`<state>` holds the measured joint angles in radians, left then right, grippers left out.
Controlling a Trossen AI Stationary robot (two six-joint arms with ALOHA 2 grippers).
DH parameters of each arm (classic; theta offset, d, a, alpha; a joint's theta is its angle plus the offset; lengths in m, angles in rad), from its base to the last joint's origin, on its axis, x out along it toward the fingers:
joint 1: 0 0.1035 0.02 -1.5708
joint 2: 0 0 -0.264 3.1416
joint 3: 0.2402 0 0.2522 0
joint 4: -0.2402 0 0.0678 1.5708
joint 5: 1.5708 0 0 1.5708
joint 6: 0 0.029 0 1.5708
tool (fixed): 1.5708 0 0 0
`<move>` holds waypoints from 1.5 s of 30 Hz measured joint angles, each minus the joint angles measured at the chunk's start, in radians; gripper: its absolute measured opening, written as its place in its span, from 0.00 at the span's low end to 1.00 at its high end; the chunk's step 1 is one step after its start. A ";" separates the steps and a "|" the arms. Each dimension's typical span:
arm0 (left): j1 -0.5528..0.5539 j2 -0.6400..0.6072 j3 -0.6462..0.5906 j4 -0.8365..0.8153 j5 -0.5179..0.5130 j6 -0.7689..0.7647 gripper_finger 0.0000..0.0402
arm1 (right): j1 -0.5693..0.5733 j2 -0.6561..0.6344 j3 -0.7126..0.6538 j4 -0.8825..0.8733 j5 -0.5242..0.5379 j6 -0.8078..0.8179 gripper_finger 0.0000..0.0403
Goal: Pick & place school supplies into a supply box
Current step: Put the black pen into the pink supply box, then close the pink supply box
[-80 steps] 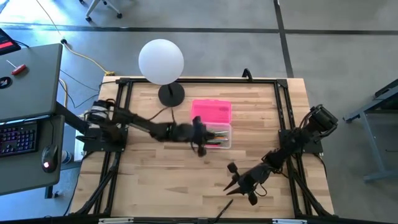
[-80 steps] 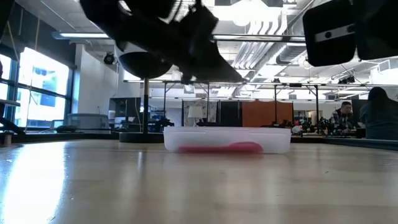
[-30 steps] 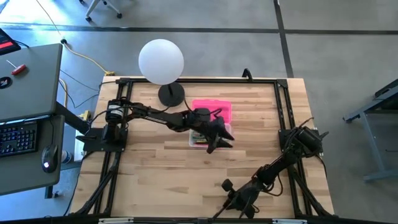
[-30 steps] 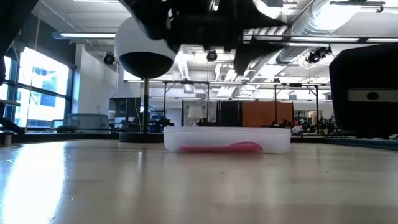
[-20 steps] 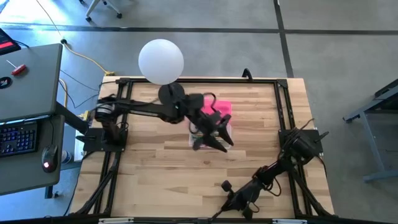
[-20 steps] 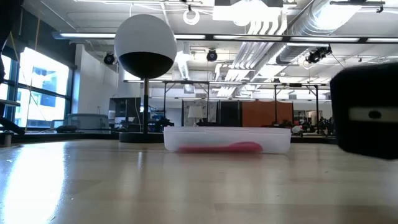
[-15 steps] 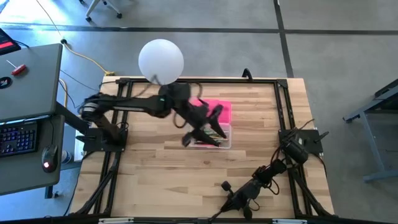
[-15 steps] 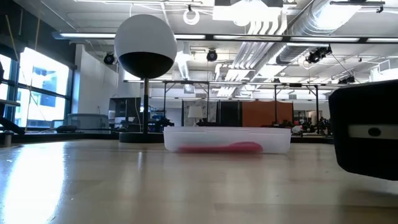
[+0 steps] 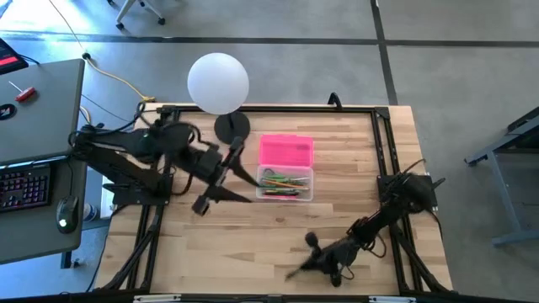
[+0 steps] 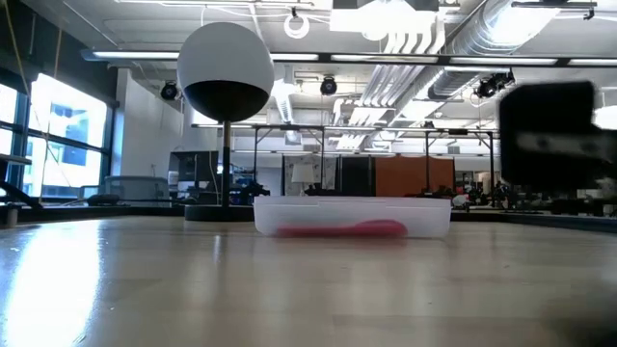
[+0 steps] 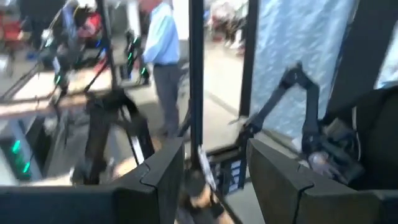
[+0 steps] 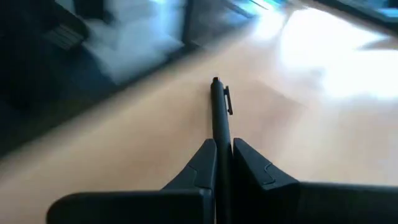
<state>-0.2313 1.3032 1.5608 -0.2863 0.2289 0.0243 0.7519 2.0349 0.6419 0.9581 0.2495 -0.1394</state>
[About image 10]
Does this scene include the clear supply box pink lid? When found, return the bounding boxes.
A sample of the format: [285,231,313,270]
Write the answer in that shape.
[253,195,453,240]

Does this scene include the pink pen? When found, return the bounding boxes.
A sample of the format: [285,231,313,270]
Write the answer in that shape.
[276,219,410,239]

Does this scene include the orange partition panel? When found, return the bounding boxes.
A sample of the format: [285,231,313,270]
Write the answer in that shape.
[374,155,456,198]

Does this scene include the black partition panel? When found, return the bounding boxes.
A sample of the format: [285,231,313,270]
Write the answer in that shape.
[339,156,375,197]

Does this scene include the black overhead bar with lights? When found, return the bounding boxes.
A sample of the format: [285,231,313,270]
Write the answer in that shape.
[80,49,617,68]

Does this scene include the white lampshade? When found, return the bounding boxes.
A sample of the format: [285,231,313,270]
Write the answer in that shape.
[290,162,316,185]

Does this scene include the white globe lamp black stand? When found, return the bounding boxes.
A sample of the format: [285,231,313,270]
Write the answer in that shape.
[176,21,276,223]

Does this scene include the grey storage bin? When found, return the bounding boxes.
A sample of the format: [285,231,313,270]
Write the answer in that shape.
[103,174,171,202]

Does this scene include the large window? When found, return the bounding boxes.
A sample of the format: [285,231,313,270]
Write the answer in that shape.
[0,71,115,199]

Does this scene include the silver ceiling duct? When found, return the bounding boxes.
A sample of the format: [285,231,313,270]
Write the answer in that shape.
[428,0,565,100]

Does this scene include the black metal frame station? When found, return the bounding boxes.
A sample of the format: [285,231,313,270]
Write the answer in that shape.
[191,122,497,197]

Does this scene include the white ring fixture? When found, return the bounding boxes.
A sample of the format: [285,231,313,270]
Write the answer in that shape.
[282,13,311,40]

